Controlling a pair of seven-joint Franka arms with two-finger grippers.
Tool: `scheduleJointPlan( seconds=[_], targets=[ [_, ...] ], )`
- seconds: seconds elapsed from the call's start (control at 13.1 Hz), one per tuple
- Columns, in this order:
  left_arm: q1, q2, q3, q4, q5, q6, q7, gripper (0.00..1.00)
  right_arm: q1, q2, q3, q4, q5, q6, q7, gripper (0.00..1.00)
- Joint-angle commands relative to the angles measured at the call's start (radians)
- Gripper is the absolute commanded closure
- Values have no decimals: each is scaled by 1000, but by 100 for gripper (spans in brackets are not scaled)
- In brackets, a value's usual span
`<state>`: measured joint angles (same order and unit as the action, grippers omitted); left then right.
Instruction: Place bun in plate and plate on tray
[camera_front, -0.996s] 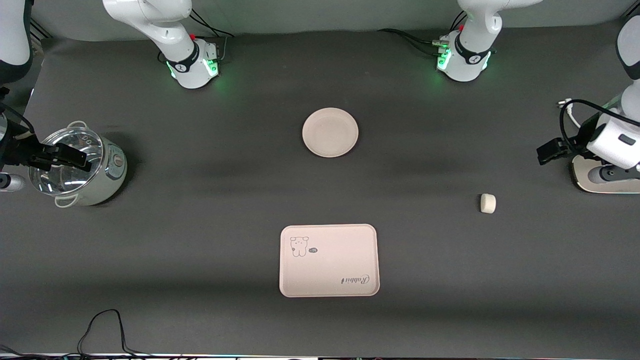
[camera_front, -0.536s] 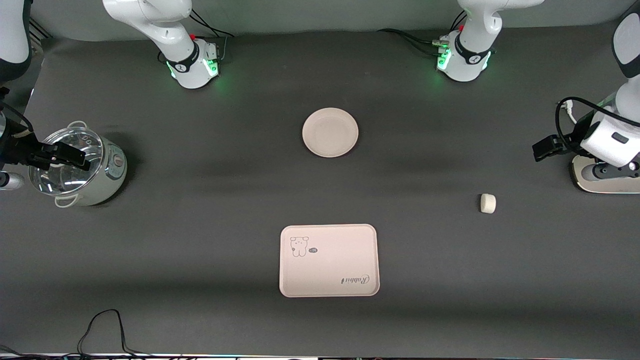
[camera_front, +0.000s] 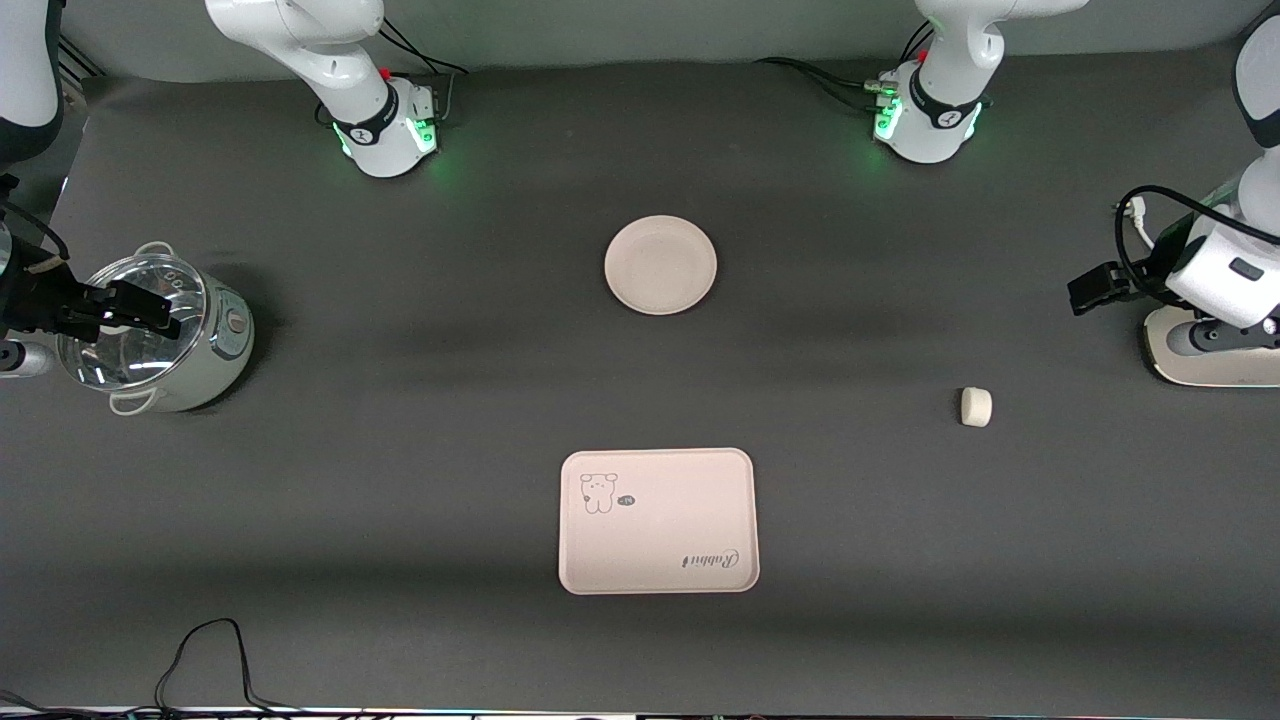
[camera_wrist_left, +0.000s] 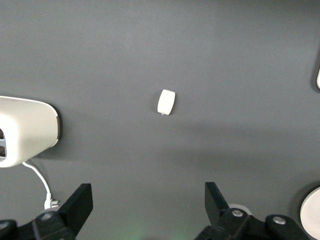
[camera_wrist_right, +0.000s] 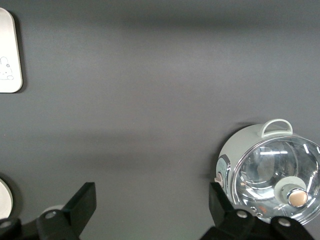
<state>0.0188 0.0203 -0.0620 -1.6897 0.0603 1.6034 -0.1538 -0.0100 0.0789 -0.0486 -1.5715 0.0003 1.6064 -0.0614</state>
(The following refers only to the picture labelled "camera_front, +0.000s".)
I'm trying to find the round beige plate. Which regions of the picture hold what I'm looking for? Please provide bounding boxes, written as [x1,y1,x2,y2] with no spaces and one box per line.
[604,215,718,316]

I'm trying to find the beige rectangular rabbit tray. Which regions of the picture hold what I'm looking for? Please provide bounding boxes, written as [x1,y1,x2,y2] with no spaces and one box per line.
[558,448,761,596]

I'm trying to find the glass pot lid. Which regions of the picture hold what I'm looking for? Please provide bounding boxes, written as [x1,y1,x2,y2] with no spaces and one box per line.
[57,253,209,391]

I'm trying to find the pale green electric pot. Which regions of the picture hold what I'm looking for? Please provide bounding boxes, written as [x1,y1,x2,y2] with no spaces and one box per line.
[57,242,256,416]

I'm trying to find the cream toaster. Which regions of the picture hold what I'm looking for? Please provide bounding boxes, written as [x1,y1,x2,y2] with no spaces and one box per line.
[1143,305,1280,388]

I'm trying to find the white toaster cord plug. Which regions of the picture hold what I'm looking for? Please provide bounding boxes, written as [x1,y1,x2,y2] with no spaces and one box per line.
[1114,197,1161,251]

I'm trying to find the aluminium frame rail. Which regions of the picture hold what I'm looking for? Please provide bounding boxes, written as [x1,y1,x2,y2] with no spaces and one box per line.
[60,35,106,81]

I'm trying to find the thin black floor cable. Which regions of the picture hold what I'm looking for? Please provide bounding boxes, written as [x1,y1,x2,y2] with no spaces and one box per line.
[0,618,371,720]

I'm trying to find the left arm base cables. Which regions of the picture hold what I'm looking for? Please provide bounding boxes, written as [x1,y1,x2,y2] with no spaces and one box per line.
[752,20,936,116]

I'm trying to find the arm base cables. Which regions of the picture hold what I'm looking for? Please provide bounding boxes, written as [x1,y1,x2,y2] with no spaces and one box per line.
[375,15,469,121]
[752,20,936,116]

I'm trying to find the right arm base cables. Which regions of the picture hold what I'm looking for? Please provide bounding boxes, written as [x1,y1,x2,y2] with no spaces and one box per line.
[375,15,469,121]

